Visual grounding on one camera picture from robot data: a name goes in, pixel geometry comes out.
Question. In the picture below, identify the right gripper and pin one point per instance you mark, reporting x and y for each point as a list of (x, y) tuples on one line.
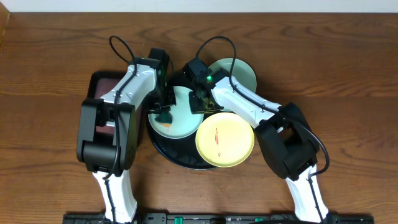
[(194, 108)]

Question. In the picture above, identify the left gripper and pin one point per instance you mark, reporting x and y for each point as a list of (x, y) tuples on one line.
[(166, 101)]

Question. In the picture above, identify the green sponge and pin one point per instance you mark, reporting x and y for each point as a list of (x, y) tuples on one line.
[(164, 118)]

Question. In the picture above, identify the light blue plate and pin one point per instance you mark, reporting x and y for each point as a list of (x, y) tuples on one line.
[(241, 71), (184, 123)]

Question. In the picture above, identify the yellow plate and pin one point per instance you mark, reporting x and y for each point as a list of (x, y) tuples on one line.
[(224, 140)]

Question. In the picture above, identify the light blue plate top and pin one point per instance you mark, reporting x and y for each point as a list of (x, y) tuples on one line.
[(241, 71)]

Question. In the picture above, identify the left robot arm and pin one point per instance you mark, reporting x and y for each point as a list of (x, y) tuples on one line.
[(110, 118)]

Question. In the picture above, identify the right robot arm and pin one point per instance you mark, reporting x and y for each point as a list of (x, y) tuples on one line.
[(287, 143)]

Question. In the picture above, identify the round black tray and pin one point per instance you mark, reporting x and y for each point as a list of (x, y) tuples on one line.
[(183, 151)]

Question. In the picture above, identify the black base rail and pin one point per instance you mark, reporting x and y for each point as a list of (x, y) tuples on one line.
[(162, 218)]

